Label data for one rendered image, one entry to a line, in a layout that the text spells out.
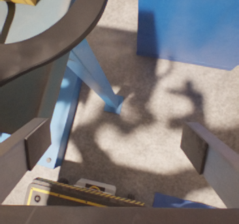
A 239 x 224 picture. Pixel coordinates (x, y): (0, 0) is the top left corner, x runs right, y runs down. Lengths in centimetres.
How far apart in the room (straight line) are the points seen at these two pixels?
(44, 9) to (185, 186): 129
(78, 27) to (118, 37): 131
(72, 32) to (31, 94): 12
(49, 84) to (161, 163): 114
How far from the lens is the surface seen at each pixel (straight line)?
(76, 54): 41
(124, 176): 132
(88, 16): 19
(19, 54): 20
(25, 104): 27
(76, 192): 107
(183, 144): 17
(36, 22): 31
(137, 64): 138
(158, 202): 137
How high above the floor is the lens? 128
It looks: 80 degrees down
